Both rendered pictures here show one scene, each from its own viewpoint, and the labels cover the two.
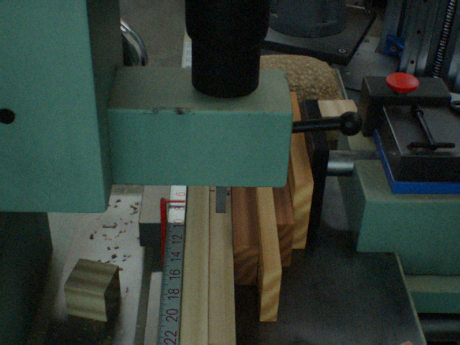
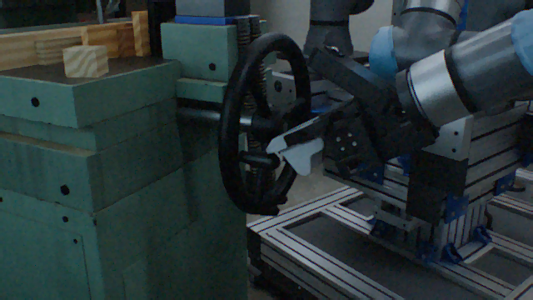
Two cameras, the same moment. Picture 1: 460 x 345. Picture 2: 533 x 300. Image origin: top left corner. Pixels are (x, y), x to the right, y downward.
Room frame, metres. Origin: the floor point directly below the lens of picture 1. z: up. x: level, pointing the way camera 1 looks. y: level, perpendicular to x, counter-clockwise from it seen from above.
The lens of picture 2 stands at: (-0.17, -0.69, 1.03)
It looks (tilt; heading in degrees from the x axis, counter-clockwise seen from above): 19 degrees down; 29
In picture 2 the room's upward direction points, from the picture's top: straight up
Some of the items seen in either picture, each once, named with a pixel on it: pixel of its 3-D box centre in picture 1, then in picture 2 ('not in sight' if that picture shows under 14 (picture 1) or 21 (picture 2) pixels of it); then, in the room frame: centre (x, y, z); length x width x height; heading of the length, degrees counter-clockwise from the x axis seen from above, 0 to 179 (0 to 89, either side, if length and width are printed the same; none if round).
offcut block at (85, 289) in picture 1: (93, 289); not in sight; (0.48, 0.13, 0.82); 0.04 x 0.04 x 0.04; 79
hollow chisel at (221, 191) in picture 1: (221, 187); (102, 12); (0.46, 0.01, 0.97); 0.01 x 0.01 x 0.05; 2
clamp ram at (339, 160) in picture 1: (341, 163); (180, 25); (0.53, -0.11, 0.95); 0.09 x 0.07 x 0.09; 2
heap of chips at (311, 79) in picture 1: (286, 72); not in sight; (0.78, -0.07, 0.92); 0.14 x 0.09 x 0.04; 92
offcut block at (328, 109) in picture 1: (336, 120); not in sight; (0.67, -0.12, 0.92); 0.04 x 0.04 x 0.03; 8
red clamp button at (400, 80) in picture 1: (402, 82); not in sight; (0.57, -0.16, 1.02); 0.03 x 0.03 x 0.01
